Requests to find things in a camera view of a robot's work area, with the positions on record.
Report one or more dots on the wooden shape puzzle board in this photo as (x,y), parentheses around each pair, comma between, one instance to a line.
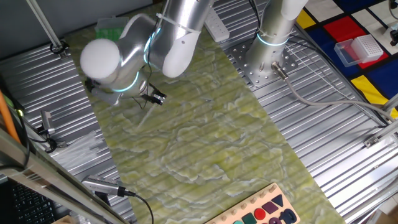
(248,205)

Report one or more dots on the black pole clamp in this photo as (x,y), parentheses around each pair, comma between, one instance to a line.
(59,48)

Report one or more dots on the large clear pipette tip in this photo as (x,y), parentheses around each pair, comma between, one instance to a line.
(146,117)

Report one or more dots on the small silver camera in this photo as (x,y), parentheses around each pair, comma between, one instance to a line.
(46,121)

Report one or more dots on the silver camera with grille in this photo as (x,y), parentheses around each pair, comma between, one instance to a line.
(99,185)

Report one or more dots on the orange tube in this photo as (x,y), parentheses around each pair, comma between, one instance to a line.
(6,115)

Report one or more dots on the thin metal pole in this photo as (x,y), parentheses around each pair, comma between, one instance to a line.
(43,21)

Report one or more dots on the small black device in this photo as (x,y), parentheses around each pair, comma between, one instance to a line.
(393,35)

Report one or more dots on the clear pipette tip pile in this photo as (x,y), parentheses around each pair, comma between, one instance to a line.
(77,149)

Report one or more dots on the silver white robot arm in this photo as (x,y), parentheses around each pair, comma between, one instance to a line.
(180,31)

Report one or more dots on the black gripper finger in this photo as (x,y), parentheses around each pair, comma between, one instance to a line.
(154,100)
(157,89)

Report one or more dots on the colourful checkered cloth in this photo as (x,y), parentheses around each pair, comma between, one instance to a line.
(342,28)

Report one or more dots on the clear plastic box lid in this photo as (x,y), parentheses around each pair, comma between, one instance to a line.
(343,54)

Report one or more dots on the white power strip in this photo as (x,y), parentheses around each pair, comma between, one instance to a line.
(216,26)

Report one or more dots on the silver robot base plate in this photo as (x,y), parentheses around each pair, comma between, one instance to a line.
(245,67)

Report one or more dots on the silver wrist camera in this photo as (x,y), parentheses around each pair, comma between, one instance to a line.
(105,95)

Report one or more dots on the tan cardboard box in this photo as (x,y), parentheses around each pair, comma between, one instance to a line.
(63,220)

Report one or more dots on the black keyboard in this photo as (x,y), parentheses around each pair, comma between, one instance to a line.
(31,205)

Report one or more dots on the aluminium frame beam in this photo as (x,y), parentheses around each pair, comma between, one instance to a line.
(46,177)

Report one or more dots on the green pipette tip holder box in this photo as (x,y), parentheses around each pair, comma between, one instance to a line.
(107,31)

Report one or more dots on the aluminium profile bar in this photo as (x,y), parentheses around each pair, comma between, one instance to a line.
(382,133)

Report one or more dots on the white small tip box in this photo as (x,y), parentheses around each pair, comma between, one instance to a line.
(368,46)

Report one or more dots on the green marble pattern mat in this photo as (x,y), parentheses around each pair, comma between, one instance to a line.
(202,140)

